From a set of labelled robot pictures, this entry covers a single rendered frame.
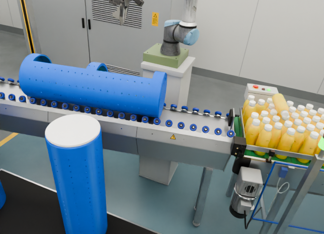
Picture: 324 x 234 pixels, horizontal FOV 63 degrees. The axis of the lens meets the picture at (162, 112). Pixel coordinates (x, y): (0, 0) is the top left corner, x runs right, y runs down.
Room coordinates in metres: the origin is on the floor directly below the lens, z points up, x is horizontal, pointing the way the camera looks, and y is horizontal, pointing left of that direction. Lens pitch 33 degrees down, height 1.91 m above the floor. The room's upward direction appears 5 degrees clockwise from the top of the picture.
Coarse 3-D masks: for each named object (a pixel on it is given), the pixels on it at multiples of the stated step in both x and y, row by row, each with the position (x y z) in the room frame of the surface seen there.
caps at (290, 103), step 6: (288, 102) 1.48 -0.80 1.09; (294, 108) 1.42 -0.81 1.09; (300, 108) 1.43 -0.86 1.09; (294, 114) 1.34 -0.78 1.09; (300, 114) 1.38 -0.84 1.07; (306, 114) 1.36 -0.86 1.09; (312, 114) 1.39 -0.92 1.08; (300, 120) 1.28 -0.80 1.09; (306, 120) 1.29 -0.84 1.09; (318, 120) 1.31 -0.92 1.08; (300, 126) 1.22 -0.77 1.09; (312, 126) 1.23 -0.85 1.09; (318, 126) 1.25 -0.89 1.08; (312, 132) 1.17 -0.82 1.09
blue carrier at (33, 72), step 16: (32, 64) 1.46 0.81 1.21; (48, 64) 1.46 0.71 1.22; (96, 64) 1.49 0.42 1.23; (32, 80) 1.40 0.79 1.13; (48, 80) 1.39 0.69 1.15; (64, 80) 1.38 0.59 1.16; (80, 80) 1.38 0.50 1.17; (96, 80) 1.37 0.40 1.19; (112, 80) 1.37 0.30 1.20; (128, 80) 1.37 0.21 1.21; (144, 80) 1.37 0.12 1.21; (160, 80) 1.37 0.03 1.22; (32, 96) 1.44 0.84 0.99; (48, 96) 1.39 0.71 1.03; (64, 96) 1.37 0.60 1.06; (80, 96) 1.35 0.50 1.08; (96, 96) 1.34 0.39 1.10; (112, 96) 1.33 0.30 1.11; (128, 96) 1.32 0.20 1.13; (144, 96) 1.31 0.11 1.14; (160, 96) 1.31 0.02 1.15; (128, 112) 1.36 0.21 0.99; (144, 112) 1.31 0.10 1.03; (160, 112) 1.37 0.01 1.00
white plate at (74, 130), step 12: (60, 120) 1.15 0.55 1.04; (72, 120) 1.16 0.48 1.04; (84, 120) 1.17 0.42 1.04; (96, 120) 1.18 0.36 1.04; (48, 132) 1.04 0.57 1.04; (60, 132) 1.05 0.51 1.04; (72, 132) 1.06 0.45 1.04; (84, 132) 1.07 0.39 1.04; (96, 132) 1.08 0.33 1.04; (60, 144) 0.96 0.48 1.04; (72, 144) 0.97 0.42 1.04
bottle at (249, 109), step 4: (248, 104) 1.46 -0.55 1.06; (248, 108) 1.43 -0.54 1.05; (252, 108) 1.43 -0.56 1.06; (244, 112) 1.44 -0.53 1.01; (248, 112) 1.42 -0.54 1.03; (244, 116) 1.43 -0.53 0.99; (248, 116) 1.42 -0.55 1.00; (244, 120) 1.43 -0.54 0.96; (240, 124) 1.45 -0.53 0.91; (244, 124) 1.42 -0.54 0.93
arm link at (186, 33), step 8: (184, 0) 1.76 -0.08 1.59; (192, 0) 1.73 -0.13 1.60; (184, 8) 1.75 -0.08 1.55; (192, 8) 1.73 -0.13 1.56; (184, 16) 1.74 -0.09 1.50; (192, 16) 1.73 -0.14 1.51; (184, 24) 1.72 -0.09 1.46; (192, 24) 1.73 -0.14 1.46; (176, 32) 1.76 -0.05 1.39; (184, 32) 1.72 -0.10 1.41; (192, 32) 1.70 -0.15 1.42; (176, 40) 1.77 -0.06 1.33; (184, 40) 1.70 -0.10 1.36; (192, 40) 1.72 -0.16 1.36
